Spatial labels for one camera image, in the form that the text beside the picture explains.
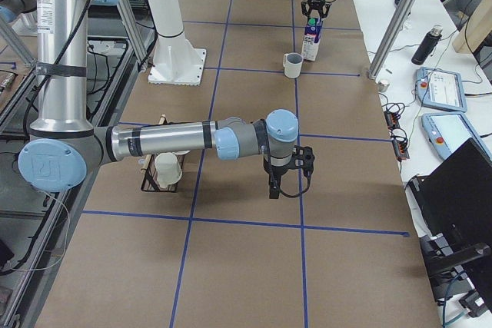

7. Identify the milk carton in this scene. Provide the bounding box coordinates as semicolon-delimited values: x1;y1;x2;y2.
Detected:
301;18;323;61

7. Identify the white grey-lined cup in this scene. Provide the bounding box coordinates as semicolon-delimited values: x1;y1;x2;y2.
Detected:
283;52;303;79

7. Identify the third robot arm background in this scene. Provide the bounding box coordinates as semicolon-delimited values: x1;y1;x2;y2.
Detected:
1;0;37;23

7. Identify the white upside-down cup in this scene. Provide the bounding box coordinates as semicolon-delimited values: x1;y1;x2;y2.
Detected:
155;153;182;188

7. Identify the black water bottle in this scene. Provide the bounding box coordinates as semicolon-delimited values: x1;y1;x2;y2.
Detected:
411;25;443;65

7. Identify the blue teach pendant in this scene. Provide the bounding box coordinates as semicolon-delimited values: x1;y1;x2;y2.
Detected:
421;111;481;160
415;67;467;112

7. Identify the black laptop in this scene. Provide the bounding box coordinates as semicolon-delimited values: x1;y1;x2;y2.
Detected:
409;138;491;294

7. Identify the aluminium frame post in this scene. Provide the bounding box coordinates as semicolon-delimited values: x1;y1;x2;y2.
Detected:
367;0;415;80

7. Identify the black wire rack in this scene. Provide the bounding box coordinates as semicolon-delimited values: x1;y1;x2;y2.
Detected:
141;151;188;193

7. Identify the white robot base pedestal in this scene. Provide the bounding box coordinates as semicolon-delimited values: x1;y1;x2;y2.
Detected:
148;0;207;85

